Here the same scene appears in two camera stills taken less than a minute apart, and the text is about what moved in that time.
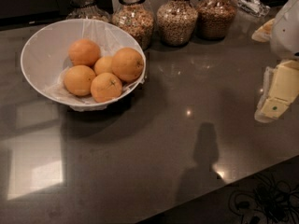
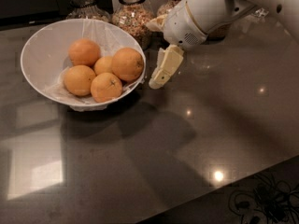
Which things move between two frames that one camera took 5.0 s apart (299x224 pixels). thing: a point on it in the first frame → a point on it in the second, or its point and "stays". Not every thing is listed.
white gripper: [286, 32] → [177, 27]
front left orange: [78, 80] stays
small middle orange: [104, 64] stays
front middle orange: [106, 86] stays
